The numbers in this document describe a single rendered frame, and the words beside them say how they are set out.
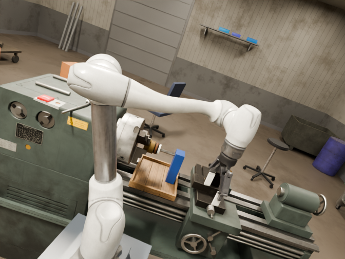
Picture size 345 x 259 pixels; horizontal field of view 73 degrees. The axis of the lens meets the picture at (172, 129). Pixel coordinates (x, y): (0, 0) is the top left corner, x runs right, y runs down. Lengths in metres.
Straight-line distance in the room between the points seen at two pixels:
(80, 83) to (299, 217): 1.56
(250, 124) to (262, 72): 7.36
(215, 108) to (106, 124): 0.46
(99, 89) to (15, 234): 1.43
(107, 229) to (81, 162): 0.52
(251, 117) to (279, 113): 7.68
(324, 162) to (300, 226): 4.86
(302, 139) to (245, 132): 6.20
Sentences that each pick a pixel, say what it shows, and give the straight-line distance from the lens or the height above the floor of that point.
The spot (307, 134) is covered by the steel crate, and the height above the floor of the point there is 0.58.
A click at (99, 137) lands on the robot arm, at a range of 0.99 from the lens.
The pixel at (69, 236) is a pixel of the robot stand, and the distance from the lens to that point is 1.34.
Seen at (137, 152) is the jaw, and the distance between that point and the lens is 1.52.
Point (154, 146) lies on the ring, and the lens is 1.48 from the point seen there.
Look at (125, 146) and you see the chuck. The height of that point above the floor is 1.10.
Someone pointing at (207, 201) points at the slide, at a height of 0.97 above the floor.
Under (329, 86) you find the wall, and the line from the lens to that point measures 8.83.
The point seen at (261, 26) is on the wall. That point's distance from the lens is 8.22.
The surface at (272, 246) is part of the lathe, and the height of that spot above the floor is 0.74.
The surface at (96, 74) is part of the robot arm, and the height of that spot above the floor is 1.59.
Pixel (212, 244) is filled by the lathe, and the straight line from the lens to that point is 1.62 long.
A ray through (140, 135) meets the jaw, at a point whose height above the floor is 1.17.
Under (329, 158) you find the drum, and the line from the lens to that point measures 6.63.
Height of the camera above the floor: 1.78
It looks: 21 degrees down
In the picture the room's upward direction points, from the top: 20 degrees clockwise
